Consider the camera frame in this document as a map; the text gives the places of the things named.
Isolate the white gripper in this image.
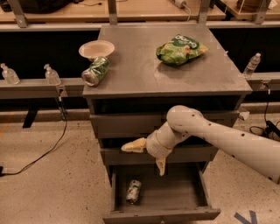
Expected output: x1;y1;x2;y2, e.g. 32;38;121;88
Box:
121;122;190;176

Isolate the white green 7up can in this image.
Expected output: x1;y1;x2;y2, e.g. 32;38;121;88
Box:
126;179;142;204

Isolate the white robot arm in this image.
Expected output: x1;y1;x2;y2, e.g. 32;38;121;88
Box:
122;105;280;185

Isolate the grey middle drawer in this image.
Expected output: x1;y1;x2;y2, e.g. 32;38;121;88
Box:
100;145;218;165

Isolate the grey drawer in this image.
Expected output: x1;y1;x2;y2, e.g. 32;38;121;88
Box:
103;163;221;224
89;109;240;139
100;145;218;165

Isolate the grey top drawer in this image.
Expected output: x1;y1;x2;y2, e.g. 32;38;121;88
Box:
89;109;240;139

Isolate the grey bottom drawer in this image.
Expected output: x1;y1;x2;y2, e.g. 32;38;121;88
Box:
103;163;221;224

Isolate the grey drawer cabinet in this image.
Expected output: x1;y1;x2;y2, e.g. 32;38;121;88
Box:
82;23;253;224

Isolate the crushed green soda can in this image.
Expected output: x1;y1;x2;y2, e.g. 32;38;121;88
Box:
81;57;109;87

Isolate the green chip bag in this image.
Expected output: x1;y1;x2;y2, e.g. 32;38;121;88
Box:
156;34;209;66

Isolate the white paper bowl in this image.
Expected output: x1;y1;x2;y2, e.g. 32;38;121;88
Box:
79;40;115;61

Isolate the clear water bottle right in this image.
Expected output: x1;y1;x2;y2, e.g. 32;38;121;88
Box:
243;52;261;78

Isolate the white power adapter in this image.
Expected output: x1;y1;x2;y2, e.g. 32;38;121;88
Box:
174;0;186;9

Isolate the clear bottle far left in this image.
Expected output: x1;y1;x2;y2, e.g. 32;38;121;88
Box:
0;63;20;85

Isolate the black cable bundle right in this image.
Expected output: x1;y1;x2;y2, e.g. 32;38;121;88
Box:
249;87;280;141

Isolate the grey metal rail shelf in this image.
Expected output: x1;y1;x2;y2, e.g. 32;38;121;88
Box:
0;78;84;99

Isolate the black floor cable left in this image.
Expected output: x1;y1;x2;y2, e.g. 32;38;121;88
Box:
0;95;68;178

